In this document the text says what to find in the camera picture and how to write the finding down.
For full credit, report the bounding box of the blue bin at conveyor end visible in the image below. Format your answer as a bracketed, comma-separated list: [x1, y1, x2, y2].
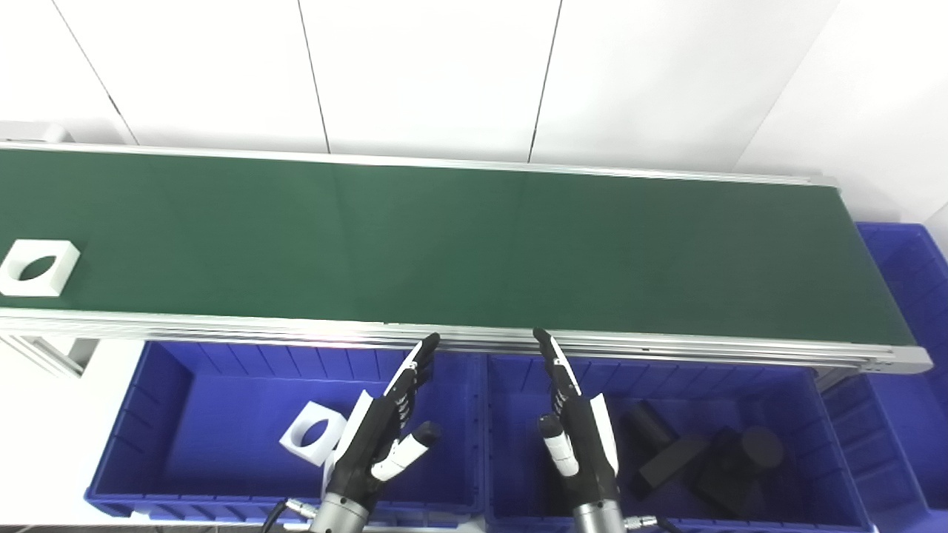
[821, 222, 948, 533]

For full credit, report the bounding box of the aluminium conveyor leg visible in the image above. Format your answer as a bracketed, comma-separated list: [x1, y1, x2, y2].
[0, 333, 101, 379]

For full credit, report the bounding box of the blue bin with white parts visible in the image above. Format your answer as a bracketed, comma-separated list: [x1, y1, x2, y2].
[84, 341, 487, 528]

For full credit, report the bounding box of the green conveyor belt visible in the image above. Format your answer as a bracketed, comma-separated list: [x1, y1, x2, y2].
[0, 141, 934, 375]

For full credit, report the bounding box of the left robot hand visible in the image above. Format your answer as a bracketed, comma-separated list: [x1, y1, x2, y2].
[324, 332, 443, 512]

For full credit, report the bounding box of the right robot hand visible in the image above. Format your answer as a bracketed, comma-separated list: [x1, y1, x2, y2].
[533, 328, 621, 510]

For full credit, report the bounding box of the blue bin with black parts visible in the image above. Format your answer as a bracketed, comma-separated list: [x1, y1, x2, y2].
[484, 353, 876, 533]

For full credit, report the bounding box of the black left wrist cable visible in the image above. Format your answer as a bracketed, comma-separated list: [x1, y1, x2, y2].
[261, 498, 321, 533]

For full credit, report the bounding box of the white square part with hole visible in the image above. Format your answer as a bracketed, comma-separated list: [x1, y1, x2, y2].
[279, 400, 347, 467]
[0, 239, 81, 298]

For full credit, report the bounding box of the grey conveyor motor housing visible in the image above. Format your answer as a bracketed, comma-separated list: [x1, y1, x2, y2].
[0, 121, 72, 145]

